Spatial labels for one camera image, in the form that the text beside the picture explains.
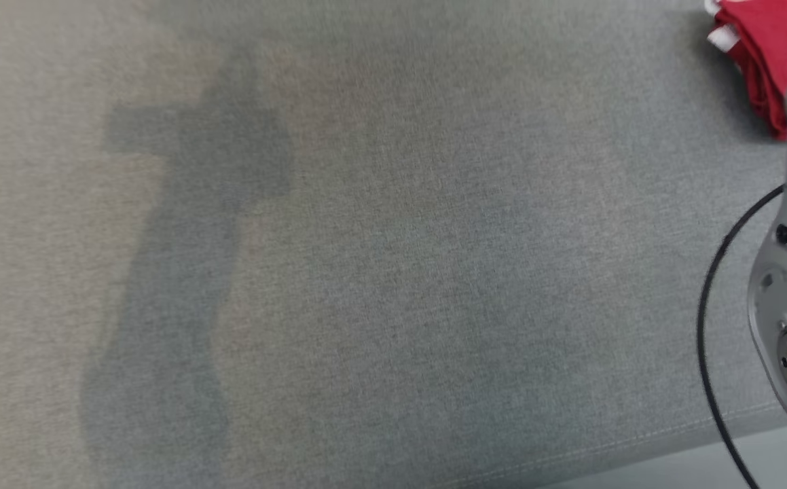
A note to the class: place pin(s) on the red shorts with white stripe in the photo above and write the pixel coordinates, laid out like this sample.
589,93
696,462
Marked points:
760,47

